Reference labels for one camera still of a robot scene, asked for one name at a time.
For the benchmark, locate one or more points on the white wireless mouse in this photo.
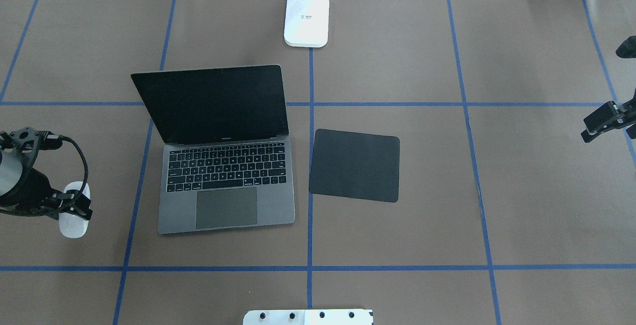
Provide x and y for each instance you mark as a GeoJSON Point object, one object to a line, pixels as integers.
{"type": "Point", "coordinates": [73, 224]}

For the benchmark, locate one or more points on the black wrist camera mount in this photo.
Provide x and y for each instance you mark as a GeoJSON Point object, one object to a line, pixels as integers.
{"type": "Point", "coordinates": [24, 145]}

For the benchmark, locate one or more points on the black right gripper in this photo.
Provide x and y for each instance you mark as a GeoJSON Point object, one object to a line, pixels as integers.
{"type": "Point", "coordinates": [607, 119]}

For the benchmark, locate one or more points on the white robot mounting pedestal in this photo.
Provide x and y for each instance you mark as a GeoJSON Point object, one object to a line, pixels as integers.
{"type": "Point", "coordinates": [309, 317]}

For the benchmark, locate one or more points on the grey laptop computer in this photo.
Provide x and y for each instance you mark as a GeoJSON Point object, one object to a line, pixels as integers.
{"type": "Point", "coordinates": [227, 157]}

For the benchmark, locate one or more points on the black mouse pad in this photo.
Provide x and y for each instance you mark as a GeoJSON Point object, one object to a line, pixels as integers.
{"type": "Point", "coordinates": [355, 165]}

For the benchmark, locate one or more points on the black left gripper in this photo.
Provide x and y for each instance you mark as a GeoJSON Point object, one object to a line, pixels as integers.
{"type": "Point", "coordinates": [31, 186]}

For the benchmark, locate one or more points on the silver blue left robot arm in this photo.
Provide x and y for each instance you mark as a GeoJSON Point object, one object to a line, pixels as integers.
{"type": "Point", "coordinates": [13, 165]}

